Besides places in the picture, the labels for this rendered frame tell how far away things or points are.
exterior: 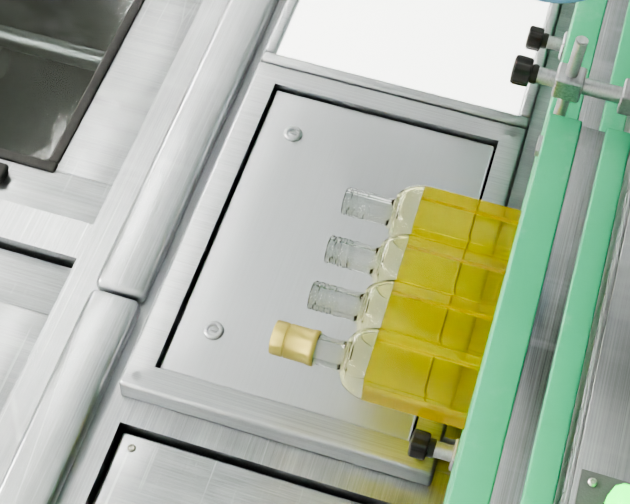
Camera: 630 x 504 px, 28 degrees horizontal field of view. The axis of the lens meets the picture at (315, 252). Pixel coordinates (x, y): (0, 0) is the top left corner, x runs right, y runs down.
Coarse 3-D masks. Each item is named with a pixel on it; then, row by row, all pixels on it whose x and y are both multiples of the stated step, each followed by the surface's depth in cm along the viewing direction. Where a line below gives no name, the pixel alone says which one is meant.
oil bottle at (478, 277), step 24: (384, 240) 125; (408, 240) 124; (432, 240) 124; (384, 264) 123; (408, 264) 122; (432, 264) 122; (456, 264) 123; (480, 264) 123; (504, 264) 123; (432, 288) 122; (456, 288) 121; (480, 288) 121
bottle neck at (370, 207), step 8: (352, 192) 128; (360, 192) 128; (344, 200) 128; (352, 200) 128; (360, 200) 128; (368, 200) 127; (376, 200) 127; (384, 200) 128; (344, 208) 128; (352, 208) 128; (360, 208) 127; (368, 208) 127; (376, 208) 127; (384, 208) 127; (352, 216) 129; (360, 216) 128; (368, 216) 128; (376, 216) 127; (384, 216) 127; (384, 224) 128
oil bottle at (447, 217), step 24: (408, 192) 127; (432, 192) 127; (408, 216) 125; (432, 216) 125; (456, 216) 125; (480, 216) 125; (504, 216) 125; (456, 240) 124; (480, 240) 124; (504, 240) 124
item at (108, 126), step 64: (0, 0) 166; (64, 0) 166; (128, 0) 167; (192, 0) 167; (256, 0) 162; (0, 64) 160; (64, 64) 160; (128, 64) 160; (192, 64) 158; (256, 64) 159; (0, 128) 155; (64, 128) 155; (128, 128) 155; (192, 128) 150; (0, 192) 149; (64, 192) 149; (128, 192) 147; (192, 192) 146; (512, 192) 150; (0, 256) 144; (64, 256) 143; (128, 256) 140; (0, 320) 140; (64, 320) 138; (128, 320) 136; (0, 384) 136; (64, 384) 131; (0, 448) 130; (64, 448) 128; (128, 448) 131; (192, 448) 132; (256, 448) 130
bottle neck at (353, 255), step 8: (336, 240) 125; (344, 240) 125; (328, 248) 125; (336, 248) 125; (344, 248) 125; (352, 248) 125; (360, 248) 125; (368, 248) 125; (328, 256) 125; (336, 256) 125; (344, 256) 125; (352, 256) 125; (360, 256) 125; (368, 256) 125; (336, 264) 126; (344, 264) 125; (352, 264) 125; (360, 264) 125; (368, 264) 125; (368, 272) 125
